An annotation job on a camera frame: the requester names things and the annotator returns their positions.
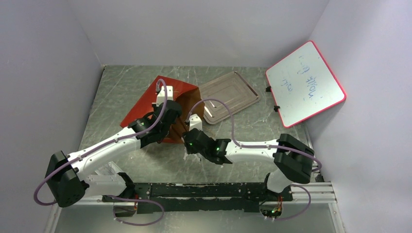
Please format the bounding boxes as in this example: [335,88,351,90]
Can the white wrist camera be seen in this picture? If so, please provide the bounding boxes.
[189,114,203,131]
[153,85,174,107]

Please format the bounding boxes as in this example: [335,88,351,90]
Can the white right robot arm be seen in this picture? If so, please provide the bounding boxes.
[183,129,315,201]

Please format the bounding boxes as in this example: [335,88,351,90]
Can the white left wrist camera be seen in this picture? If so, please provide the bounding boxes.
[153,85,174,107]

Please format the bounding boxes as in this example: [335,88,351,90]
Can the red paper bag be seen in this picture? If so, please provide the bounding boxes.
[120,76,202,144]

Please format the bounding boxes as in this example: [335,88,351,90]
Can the pink framed whiteboard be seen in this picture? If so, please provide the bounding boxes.
[265,40,346,128]

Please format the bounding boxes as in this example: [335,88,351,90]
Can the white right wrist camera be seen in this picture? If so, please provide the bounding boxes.
[189,114,203,131]

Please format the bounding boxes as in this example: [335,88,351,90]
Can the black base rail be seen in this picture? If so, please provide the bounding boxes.
[102,182,293,216]

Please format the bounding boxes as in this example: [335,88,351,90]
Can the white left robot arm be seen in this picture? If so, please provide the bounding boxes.
[46,100,182,208]

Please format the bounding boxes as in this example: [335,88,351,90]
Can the silver metal tray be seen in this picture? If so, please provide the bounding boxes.
[199,71,260,124]

